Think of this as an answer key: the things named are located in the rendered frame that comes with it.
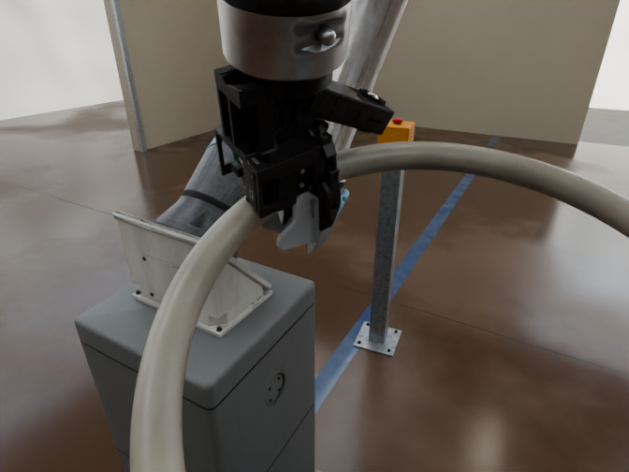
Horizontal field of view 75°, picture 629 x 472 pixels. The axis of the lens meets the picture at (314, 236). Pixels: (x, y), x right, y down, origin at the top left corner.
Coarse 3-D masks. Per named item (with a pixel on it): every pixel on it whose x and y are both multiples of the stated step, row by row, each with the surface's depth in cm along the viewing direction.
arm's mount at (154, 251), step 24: (120, 216) 86; (144, 240) 86; (168, 240) 81; (192, 240) 77; (144, 264) 89; (168, 264) 84; (240, 264) 84; (144, 288) 93; (216, 288) 80; (240, 288) 87; (264, 288) 97; (216, 312) 82; (240, 312) 89; (216, 336) 85
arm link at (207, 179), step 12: (204, 156) 91; (216, 156) 89; (228, 156) 89; (204, 168) 89; (216, 168) 88; (192, 180) 89; (204, 180) 87; (216, 180) 87; (228, 180) 88; (240, 180) 88; (204, 192) 86; (216, 192) 86; (228, 192) 87; (240, 192) 88; (228, 204) 87
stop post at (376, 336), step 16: (400, 128) 155; (384, 176) 167; (400, 176) 165; (384, 192) 170; (400, 192) 171; (384, 208) 173; (400, 208) 178; (384, 224) 176; (384, 240) 180; (384, 256) 183; (384, 272) 187; (384, 288) 190; (384, 304) 194; (384, 320) 198; (368, 336) 210; (384, 336) 202; (384, 352) 199
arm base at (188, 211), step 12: (192, 192) 87; (180, 204) 86; (192, 204) 85; (204, 204) 85; (216, 204) 86; (168, 216) 84; (180, 216) 83; (192, 216) 83; (204, 216) 85; (216, 216) 85; (180, 228) 82; (192, 228) 82; (204, 228) 84
